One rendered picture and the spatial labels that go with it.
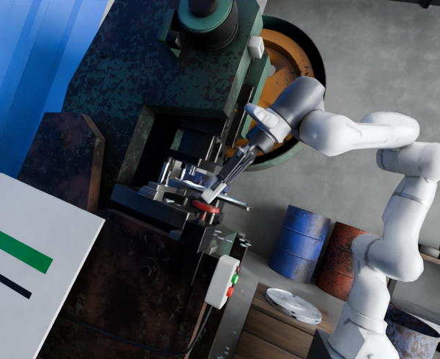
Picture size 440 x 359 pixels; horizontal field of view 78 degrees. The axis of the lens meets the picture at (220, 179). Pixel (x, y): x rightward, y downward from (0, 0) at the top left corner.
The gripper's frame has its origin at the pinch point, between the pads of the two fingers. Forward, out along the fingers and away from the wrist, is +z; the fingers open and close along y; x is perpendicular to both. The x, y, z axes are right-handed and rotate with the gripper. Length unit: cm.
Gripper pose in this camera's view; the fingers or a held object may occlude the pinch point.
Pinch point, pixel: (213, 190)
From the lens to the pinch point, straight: 74.7
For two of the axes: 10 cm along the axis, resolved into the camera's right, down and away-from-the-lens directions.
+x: -6.9, -6.8, 2.6
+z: -6.7, 7.3, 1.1
